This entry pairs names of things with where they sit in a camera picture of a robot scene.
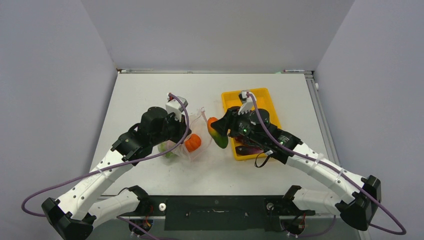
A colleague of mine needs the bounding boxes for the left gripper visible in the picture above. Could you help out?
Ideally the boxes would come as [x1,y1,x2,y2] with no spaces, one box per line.
[150,111,191,146]

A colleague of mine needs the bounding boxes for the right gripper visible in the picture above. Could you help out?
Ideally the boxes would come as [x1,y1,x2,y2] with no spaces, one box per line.
[213,105,266,146]

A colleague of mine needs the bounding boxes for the green red toy mango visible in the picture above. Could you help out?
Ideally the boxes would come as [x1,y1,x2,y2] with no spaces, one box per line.
[207,117,229,149]

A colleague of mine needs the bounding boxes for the orange toy pumpkin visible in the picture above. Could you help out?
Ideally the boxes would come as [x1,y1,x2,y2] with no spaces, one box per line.
[184,133,202,153]

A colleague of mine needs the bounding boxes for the green toy cabbage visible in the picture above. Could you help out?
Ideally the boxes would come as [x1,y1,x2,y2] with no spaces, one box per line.
[157,141,177,159]

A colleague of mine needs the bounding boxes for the clear zip top bag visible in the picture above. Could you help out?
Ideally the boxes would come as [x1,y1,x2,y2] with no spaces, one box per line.
[164,107,213,162]

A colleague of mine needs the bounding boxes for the yellow plastic tray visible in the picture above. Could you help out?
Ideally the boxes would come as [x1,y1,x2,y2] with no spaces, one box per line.
[221,88,282,161]

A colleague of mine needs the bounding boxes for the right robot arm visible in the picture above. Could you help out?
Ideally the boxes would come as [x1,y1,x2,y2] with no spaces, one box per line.
[208,106,382,231]

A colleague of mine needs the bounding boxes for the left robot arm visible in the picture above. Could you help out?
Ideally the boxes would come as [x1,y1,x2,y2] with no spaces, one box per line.
[41,106,190,240]

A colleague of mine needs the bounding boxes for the dark red toy grapes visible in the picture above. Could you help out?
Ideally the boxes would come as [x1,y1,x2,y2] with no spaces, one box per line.
[234,135,252,146]

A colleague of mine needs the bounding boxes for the purple toy sweet potato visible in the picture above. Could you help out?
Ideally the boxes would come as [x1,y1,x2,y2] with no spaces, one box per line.
[235,145,263,156]

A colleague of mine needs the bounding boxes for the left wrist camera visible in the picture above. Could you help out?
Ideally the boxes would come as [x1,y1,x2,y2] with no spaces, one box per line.
[165,95,188,122]

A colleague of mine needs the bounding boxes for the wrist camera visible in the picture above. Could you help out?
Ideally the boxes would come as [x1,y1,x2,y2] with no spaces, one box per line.
[165,95,188,122]
[237,90,254,115]

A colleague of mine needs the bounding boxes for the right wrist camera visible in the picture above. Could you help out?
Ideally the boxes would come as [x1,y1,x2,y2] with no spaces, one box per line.
[237,90,254,115]

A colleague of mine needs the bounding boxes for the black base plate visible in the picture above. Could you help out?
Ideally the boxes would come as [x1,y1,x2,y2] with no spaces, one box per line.
[126,195,316,231]

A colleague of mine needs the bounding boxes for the aluminium frame rail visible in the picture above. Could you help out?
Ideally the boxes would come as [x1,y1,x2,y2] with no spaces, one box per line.
[109,69,339,163]

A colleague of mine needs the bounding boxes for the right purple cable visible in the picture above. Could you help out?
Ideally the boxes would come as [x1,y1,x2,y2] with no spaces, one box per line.
[245,91,408,237]

